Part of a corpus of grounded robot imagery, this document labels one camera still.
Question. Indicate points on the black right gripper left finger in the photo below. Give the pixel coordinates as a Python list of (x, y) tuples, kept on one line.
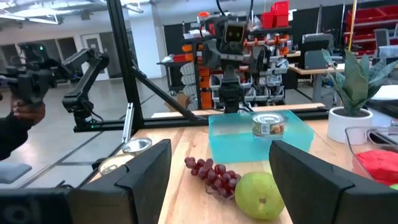
[(133, 193)]

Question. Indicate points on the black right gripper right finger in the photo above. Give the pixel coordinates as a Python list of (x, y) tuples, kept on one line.
[(317, 193)]

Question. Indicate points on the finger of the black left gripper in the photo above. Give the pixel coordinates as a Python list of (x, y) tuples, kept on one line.
[(260, 59), (214, 53)]

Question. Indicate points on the blue Wild Planet can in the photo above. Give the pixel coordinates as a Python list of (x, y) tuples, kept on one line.
[(116, 163)]

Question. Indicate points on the green label tin can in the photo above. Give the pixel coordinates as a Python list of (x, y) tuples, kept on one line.
[(268, 126)]

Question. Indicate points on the person's forearm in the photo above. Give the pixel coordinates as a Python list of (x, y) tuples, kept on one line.
[(12, 137)]

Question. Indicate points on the silver lid tin can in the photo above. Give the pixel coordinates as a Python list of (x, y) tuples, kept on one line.
[(136, 145)]

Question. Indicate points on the red storage bin stack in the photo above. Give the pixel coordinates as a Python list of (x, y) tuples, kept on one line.
[(278, 14)]

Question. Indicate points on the wooden top desk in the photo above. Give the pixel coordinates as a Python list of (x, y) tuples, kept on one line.
[(314, 70)]

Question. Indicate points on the clear plastic container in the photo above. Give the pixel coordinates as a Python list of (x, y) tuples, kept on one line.
[(353, 146)]

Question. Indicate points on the cardboard box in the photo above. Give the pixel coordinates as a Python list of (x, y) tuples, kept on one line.
[(180, 101)]

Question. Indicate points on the white plant pot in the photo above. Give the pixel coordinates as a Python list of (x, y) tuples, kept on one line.
[(348, 127)]

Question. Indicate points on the red toy grape bunch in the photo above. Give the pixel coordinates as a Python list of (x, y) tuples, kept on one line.
[(214, 177)]

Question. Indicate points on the teal plastic bin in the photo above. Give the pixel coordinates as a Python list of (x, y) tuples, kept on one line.
[(233, 146)]

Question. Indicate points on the green leafy plant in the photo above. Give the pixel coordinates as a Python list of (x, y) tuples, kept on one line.
[(354, 84)]

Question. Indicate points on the red shelving rack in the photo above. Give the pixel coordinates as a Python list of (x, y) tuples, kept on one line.
[(373, 25)]

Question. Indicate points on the white door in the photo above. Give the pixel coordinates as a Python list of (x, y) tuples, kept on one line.
[(93, 53)]

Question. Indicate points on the grey seat cushion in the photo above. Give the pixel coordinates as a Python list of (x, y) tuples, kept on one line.
[(14, 172)]

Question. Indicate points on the person's hand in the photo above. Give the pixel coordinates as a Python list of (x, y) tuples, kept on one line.
[(29, 112)]

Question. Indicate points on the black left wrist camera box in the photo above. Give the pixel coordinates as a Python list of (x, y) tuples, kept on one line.
[(234, 31)]

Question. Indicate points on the black diagonal frame brace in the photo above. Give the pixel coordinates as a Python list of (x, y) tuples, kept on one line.
[(164, 93)]

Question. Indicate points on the silver metal bracket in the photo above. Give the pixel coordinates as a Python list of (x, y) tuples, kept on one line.
[(128, 123)]

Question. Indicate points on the black frame rail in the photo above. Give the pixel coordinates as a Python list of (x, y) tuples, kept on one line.
[(168, 123)]

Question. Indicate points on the black frame post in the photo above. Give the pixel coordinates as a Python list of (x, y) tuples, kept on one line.
[(124, 62)]

